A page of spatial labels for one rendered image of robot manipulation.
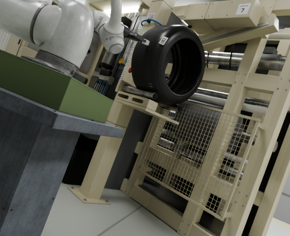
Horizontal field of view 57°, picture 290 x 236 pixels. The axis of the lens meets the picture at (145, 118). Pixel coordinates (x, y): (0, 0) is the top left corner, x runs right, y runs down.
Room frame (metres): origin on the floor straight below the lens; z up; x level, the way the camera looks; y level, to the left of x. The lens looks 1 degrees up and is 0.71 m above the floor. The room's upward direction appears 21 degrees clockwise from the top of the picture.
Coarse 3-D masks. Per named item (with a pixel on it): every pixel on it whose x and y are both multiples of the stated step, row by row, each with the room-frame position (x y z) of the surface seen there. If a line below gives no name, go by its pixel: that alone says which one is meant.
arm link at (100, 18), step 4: (92, 12) 1.41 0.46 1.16; (96, 12) 1.41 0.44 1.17; (100, 12) 1.42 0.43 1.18; (96, 16) 1.40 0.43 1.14; (100, 16) 1.41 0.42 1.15; (104, 16) 1.42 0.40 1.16; (108, 16) 1.44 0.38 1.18; (96, 20) 1.40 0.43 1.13; (100, 20) 1.41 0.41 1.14; (104, 20) 1.41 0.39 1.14; (108, 20) 1.42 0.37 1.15; (96, 24) 1.42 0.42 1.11; (100, 24) 1.41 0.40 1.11; (96, 28) 1.44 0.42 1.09
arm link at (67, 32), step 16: (64, 0) 0.94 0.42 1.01; (48, 16) 0.91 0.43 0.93; (64, 16) 0.91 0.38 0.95; (80, 16) 0.92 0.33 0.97; (48, 32) 0.90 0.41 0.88; (64, 32) 0.90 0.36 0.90; (80, 32) 0.92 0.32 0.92; (48, 48) 0.91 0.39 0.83; (64, 48) 0.91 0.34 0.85; (80, 48) 0.94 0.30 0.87; (80, 64) 0.99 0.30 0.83
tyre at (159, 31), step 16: (160, 32) 1.72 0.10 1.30; (176, 32) 1.72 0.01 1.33; (192, 32) 1.82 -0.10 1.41; (144, 48) 1.75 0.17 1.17; (160, 48) 1.68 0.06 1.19; (176, 48) 2.11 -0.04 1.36; (192, 48) 2.04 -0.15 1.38; (144, 64) 1.73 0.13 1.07; (160, 64) 1.69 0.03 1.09; (176, 64) 2.16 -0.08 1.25; (192, 64) 2.10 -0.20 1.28; (144, 80) 1.78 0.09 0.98; (160, 80) 1.73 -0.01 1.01; (176, 80) 2.19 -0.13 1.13; (192, 80) 2.10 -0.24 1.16; (160, 96) 1.81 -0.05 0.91; (176, 96) 1.86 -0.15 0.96
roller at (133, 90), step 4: (124, 88) 1.97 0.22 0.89; (128, 88) 1.94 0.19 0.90; (132, 88) 1.91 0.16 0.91; (136, 88) 1.89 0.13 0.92; (132, 92) 1.91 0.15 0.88; (136, 92) 1.87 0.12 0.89; (140, 92) 1.84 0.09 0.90; (144, 92) 1.81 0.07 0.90; (148, 92) 1.78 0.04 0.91; (152, 92) 1.76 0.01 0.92; (144, 96) 1.83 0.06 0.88; (148, 96) 1.78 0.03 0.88; (152, 96) 1.75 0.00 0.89; (156, 96) 1.76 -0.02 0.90
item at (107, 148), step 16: (160, 0) 2.08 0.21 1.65; (160, 16) 2.09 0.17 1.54; (128, 64) 2.14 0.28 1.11; (128, 80) 2.09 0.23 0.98; (112, 112) 2.12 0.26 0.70; (128, 112) 2.12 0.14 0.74; (112, 144) 2.09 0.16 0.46; (96, 160) 2.10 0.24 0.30; (112, 160) 2.13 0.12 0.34; (96, 176) 2.07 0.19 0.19; (96, 192) 2.11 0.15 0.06
